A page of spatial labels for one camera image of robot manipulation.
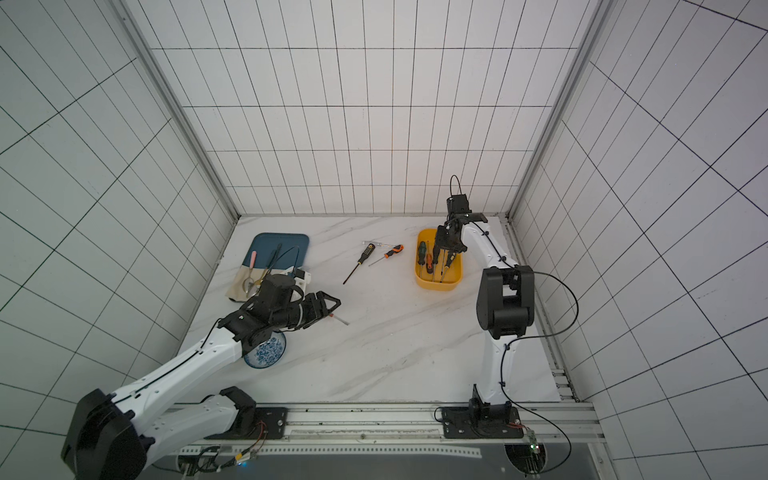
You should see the black chopstick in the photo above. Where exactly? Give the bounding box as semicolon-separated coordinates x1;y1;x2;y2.
260;243;282;280

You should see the pink handled spoon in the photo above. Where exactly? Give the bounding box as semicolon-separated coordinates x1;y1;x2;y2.
243;250;258;294

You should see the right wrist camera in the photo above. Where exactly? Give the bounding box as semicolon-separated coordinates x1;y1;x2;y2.
446;194;472;217

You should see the long brown black screwdriver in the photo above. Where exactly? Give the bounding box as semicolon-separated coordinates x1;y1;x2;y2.
343;243;376;285

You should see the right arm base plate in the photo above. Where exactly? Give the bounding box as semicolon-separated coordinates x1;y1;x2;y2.
438;404;524;440

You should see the small orange black screwdriver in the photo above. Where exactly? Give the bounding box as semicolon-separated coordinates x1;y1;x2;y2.
370;244;404;267

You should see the beige cloth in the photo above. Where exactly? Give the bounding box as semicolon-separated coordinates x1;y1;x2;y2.
225;266;285;302

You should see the black yellow deli screwdriver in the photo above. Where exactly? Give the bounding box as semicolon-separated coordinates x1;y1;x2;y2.
432;244;444;278

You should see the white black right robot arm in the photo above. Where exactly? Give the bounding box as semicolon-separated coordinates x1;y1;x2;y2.
435;213;534;439

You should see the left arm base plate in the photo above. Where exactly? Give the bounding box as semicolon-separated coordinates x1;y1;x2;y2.
206;407;289;442

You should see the blue patterned plate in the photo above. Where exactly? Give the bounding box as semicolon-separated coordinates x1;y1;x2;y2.
244;331;287;370

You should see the small clear screwdriver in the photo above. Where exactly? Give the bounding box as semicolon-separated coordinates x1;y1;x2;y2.
362;240;394;248

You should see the purple clear red screwdriver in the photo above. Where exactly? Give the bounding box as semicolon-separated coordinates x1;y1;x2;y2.
329;314;350;326

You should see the yellow plastic storage box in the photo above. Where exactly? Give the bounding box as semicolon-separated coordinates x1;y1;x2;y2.
414;228;463;292

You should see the aluminium mounting rail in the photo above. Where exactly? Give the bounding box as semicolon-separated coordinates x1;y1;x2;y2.
166;403;606;456

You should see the dark teal tray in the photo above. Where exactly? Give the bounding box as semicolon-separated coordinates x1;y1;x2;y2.
242;232;309;270

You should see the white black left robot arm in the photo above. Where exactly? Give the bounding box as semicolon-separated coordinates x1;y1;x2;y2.
61;287;341;479

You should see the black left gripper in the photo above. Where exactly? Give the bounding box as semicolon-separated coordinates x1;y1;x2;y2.
272;291;341;331

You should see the green black screwdriver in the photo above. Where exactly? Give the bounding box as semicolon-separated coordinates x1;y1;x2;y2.
417;241;427;267

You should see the metal spoon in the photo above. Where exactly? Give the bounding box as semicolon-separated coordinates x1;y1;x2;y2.
244;268;272;298

